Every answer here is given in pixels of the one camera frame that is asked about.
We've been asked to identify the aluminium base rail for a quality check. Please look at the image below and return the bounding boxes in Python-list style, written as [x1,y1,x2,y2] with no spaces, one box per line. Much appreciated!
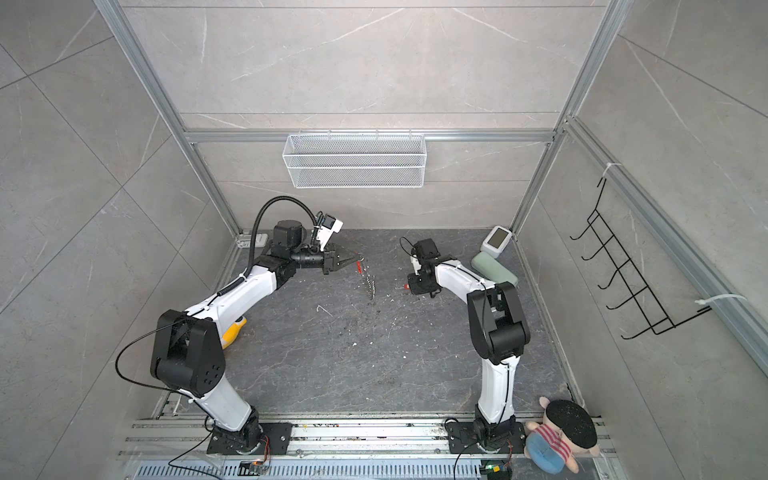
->
[119,411,619,480]

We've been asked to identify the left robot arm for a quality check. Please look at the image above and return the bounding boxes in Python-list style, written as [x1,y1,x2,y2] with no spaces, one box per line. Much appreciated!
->
[150,214,359,453]

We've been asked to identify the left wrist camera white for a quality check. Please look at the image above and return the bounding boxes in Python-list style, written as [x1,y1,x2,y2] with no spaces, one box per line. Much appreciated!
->
[311,212,343,251]

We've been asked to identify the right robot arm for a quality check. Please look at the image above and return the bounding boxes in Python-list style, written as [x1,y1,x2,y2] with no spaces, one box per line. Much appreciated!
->
[407,239,531,453]

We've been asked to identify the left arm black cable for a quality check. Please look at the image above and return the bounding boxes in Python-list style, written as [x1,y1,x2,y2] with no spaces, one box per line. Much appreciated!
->
[247,195,317,280]

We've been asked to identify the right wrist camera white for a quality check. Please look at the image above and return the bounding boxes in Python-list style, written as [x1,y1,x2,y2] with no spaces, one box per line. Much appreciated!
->
[410,255,421,274]

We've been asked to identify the white corner bracket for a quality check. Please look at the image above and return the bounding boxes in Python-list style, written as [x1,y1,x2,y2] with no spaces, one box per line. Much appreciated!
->
[236,233,268,249]

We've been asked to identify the green eyeglass case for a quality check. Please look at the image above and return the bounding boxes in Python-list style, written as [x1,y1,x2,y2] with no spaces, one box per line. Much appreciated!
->
[471,252,519,287]

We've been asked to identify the white wire mesh basket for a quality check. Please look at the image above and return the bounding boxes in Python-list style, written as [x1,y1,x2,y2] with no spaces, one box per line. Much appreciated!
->
[282,133,428,189]

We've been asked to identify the grey key organizer red handle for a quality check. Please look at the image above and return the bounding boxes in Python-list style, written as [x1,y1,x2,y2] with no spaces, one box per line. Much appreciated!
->
[356,258,376,300]

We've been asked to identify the black wire hook rack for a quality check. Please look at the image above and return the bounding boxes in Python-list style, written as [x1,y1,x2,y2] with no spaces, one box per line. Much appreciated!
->
[569,178,713,341]

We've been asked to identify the yellow plush toy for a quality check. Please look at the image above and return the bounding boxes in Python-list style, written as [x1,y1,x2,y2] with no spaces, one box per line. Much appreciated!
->
[221,317,247,349]

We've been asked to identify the white digital timer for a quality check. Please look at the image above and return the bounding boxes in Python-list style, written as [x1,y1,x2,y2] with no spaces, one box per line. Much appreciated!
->
[480,225,513,259]

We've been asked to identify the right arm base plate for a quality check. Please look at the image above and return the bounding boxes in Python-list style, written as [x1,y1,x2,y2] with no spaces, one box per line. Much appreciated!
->
[443,417,526,455]

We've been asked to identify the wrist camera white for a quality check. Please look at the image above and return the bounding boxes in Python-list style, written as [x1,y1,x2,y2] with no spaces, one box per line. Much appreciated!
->
[410,255,421,274]
[311,212,343,251]

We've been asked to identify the boy plush doll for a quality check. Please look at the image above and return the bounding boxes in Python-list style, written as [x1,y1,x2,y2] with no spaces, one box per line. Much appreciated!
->
[524,396,600,475]

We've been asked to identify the small allen key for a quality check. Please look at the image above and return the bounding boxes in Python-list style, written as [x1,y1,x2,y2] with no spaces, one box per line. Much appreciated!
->
[316,305,333,317]

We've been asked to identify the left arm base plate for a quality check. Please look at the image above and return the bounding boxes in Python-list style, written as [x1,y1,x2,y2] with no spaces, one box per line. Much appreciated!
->
[206,422,293,455]

